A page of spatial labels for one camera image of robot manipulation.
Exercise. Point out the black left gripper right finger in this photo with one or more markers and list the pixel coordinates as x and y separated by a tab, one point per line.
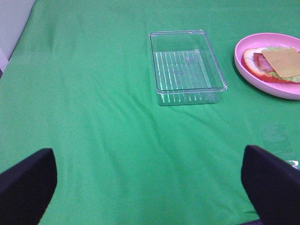
272	186

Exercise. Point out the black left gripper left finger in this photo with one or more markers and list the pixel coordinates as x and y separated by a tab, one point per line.
26	189

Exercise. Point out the green lettuce leaf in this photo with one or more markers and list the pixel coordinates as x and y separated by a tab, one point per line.
275	76

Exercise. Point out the yellow cheese slice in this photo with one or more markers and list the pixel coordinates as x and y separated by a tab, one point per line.
285	61

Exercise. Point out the long bacon strip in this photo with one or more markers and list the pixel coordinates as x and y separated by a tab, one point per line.
262	63

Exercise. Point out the bread slice tray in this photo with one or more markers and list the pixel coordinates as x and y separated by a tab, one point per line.
249	64

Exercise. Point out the clear plastic film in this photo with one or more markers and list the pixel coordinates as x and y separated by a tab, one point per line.
290	161

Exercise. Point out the pink round plate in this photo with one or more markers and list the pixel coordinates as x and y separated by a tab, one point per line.
283	90

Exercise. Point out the green tablecloth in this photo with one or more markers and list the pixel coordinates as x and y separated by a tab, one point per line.
81	81

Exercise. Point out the clear left plastic tray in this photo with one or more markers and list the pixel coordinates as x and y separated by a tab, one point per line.
186	69

